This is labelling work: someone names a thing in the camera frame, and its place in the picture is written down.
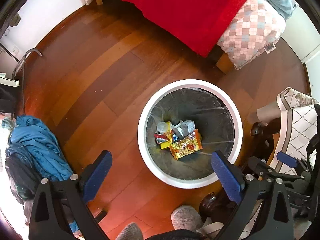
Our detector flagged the grey slipper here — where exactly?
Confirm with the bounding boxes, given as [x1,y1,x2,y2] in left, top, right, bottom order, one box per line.
[115,222,143,240]
[171,205,204,230]

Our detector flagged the white round trash bin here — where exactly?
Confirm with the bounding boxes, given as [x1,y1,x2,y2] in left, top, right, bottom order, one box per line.
[137,79,243,188]

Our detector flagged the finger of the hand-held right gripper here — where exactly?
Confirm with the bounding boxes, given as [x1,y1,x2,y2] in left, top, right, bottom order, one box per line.
[247,157,303,184]
[277,152,313,174]

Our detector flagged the grey hose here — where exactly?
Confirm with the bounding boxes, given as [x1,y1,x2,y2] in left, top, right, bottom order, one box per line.
[11,49,43,110]

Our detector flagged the red blanket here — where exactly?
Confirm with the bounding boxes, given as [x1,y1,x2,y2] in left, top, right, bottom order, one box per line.
[75,0,254,58]

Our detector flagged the yellow box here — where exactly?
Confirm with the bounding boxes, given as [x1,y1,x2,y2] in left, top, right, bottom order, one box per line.
[160,121,173,150]

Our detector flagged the person's black pants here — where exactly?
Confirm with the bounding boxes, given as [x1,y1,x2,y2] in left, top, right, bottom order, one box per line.
[145,229,203,240]

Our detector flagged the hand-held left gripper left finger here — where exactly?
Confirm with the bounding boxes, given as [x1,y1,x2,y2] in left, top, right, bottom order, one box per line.
[28,150,113,240]

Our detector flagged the grey-white small box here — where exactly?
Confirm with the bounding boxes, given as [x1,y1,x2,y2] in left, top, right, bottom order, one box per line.
[181,120,195,137]

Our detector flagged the blue jacket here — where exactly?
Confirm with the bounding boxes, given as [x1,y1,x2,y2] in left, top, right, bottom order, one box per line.
[9,115,74,183]

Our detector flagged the orange snack bag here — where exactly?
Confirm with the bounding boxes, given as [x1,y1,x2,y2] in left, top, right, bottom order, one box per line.
[169,129,202,160]

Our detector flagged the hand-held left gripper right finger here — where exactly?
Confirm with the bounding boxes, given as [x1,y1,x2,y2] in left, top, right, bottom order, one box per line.
[211,151,294,240]

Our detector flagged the black bag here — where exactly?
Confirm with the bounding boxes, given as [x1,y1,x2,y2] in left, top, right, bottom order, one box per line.
[4,152,42,203]

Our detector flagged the pink checkered bed sheet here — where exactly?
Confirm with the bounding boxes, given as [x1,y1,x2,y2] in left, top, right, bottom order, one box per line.
[216,0,286,70]

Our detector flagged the small red snack packet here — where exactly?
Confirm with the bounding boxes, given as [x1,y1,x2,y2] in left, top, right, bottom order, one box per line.
[154,133,168,144]

